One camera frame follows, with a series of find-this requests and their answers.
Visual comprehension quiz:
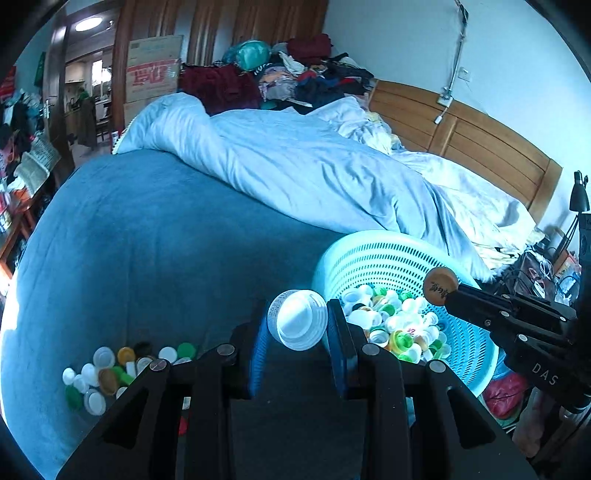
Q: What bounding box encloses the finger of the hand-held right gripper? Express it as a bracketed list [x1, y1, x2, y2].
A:
[455, 282, 578, 324]
[450, 294, 571, 344]

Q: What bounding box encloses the dark brown door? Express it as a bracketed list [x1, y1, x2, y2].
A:
[44, 21, 75, 171]

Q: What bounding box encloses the white wall cable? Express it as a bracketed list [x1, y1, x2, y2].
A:
[434, 0, 474, 124]

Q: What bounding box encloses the pile of clothes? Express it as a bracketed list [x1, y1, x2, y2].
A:
[259, 34, 377, 116]

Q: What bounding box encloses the brown bottle cap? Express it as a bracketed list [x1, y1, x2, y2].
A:
[422, 267, 459, 305]

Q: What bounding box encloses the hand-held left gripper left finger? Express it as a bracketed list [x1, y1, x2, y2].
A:
[55, 299, 273, 480]

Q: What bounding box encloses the white crumpled quilt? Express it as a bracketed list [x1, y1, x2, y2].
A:
[318, 95, 541, 273]

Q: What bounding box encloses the red plastic bag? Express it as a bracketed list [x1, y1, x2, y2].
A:
[482, 371, 529, 418]

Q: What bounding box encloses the teal plastic bag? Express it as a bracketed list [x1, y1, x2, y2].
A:
[224, 41, 273, 72]

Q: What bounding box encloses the pile of mixed bottle caps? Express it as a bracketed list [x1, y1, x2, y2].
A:
[62, 342, 198, 416]
[339, 284, 453, 365]

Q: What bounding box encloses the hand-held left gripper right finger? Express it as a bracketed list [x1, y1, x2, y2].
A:
[325, 299, 539, 480]

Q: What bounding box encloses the wooden headboard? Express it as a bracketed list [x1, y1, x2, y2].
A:
[369, 79, 563, 224]

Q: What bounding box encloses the dark red cloth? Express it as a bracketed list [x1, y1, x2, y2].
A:
[180, 65, 262, 114]

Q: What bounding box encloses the turquoise perforated plastic basket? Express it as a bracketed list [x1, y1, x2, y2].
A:
[311, 230, 502, 398]

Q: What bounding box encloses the wooden wardrobe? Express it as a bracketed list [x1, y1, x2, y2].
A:
[113, 0, 329, 130]

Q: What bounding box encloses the light blue duvet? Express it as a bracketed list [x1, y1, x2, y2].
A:
[113, 92, 495, 282]

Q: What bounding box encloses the tangle of cables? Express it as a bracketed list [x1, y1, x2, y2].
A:
[501, 226, 583, 305]

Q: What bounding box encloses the large white bottle cap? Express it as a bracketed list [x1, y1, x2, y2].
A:
[267, 289, 328, 352]

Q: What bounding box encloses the black desk lamp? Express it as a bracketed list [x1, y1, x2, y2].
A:
[551, 170, 591, 278]

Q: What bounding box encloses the cardboard box red print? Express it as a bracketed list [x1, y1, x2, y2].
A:
[122, 34, 184, 130]

